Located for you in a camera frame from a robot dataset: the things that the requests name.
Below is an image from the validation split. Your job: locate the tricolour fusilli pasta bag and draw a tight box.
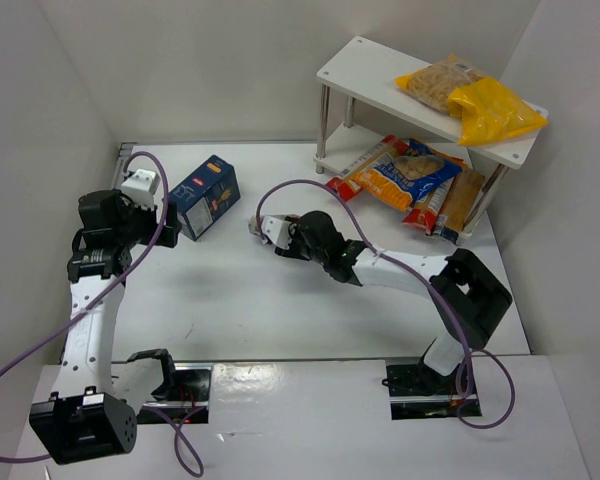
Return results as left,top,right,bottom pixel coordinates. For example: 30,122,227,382
248,214,301,246

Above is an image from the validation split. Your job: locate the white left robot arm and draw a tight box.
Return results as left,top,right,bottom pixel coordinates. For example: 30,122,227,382
29,187,180,465

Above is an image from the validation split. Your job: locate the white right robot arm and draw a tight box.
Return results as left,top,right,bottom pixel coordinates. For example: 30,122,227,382
261,211,512,377

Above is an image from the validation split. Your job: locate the blue pasta box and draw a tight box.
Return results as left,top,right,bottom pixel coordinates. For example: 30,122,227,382
169,155,241,241

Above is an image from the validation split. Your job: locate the orange red pasta bag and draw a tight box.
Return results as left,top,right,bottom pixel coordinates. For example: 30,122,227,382
326,135,415,212

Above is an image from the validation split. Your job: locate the blue macaroni pasta bag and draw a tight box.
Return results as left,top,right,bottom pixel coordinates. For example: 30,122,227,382
375,138,467,211

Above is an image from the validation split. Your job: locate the clear macaroni pasta bag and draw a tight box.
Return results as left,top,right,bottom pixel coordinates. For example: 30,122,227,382
394,54,488,114

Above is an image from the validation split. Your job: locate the yellow pasta bag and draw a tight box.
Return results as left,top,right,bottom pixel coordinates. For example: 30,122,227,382
447,77,548,146

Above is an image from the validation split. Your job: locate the red spaghetti pack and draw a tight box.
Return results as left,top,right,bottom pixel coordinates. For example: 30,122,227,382
402,178,454,235

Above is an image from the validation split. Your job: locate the brown spaghetti pack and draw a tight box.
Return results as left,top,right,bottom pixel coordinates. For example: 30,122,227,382
433,168,485,245

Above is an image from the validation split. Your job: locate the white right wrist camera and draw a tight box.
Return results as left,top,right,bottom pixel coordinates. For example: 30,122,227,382
260,215,296,249

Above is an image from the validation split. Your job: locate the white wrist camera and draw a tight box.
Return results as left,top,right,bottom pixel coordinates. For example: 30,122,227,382
260,215,296,249
120,169,160,210

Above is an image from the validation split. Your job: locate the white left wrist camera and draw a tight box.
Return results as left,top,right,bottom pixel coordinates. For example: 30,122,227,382
120,169,160,210

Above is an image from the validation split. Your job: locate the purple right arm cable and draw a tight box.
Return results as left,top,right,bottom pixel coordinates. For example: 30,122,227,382
255,179,516,430

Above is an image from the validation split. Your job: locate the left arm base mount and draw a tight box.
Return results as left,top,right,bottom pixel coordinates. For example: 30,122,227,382
137,362,213,425

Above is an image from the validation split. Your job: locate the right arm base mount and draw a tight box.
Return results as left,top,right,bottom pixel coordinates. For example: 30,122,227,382
381,359,481,421

